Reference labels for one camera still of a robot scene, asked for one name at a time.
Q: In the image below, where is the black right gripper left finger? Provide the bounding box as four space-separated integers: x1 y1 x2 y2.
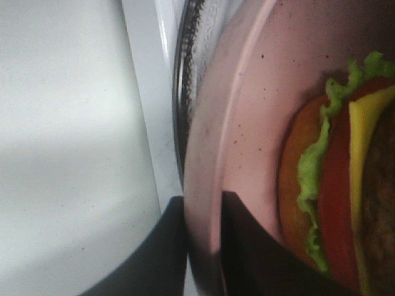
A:
83 196 187 296

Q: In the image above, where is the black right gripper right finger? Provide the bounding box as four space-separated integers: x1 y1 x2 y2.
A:
221 192 355 295

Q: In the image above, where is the toy burger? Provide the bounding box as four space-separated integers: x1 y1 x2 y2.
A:
278 51 394 295

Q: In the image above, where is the pink speckled plate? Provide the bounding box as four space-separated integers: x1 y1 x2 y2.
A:
184 1 394 295

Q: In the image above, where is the white microwave oven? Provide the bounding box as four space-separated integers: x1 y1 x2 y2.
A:
122 1 184 210

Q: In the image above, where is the glass microwave turntable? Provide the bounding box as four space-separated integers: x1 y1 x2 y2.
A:
173 0 243 177

